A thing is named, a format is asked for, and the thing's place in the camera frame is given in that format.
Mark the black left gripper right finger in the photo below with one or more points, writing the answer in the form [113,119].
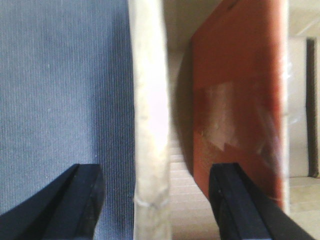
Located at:
[243,212]

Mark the brown cardboard box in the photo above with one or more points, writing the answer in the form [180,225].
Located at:
[239,73]

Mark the dark blue fabric mat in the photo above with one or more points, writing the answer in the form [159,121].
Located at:
[67,97]

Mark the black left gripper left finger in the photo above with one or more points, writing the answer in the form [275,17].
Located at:
[66,209]

